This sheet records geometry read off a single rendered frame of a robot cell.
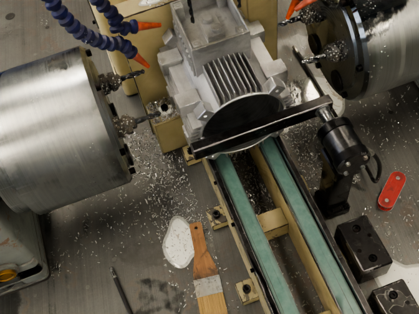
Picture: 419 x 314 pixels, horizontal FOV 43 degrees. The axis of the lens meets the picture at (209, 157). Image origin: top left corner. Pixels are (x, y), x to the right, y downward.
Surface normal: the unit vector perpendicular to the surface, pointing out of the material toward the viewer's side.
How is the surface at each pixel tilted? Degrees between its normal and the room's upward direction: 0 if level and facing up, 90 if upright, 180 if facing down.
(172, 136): 90
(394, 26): 47
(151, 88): 90
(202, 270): 0
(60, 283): 0
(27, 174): 62
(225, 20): 0
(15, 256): 90
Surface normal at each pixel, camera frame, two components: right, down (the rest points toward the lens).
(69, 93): 0.00, -0.26
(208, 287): -0.11, -0.51
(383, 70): 0.31, 0.70
